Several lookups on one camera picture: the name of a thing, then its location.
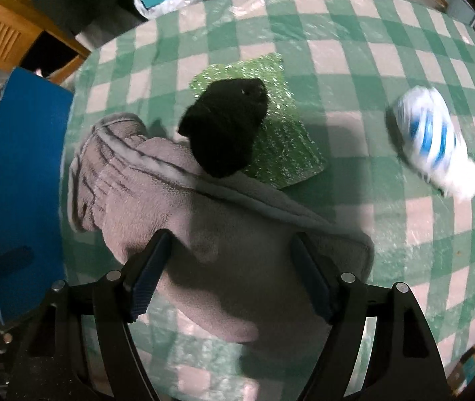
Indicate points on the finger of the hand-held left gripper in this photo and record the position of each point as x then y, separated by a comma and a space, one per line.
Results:
9, 261

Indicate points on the wooden louvred cabinet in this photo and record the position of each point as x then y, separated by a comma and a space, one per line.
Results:
3, 33

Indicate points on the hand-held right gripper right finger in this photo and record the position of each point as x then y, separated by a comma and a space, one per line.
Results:
314, 282

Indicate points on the white plastic bag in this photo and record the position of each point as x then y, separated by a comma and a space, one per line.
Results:
166, 6

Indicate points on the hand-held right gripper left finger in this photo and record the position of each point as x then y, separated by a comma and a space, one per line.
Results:
149, 280

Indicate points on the white blue striped sock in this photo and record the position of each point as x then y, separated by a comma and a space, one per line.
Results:
429, 138

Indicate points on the green checkered tablecloth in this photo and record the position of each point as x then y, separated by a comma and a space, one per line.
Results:
387, 50

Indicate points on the black sock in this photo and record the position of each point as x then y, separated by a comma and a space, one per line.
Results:
224, 133

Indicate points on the green glitter scouring cloth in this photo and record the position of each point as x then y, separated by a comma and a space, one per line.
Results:
287, 146

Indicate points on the grey fleece cloth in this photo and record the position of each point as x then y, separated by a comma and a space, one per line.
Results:
220, 234

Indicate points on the blue-edged cardboard box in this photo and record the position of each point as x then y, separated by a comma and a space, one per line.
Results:
28, 167

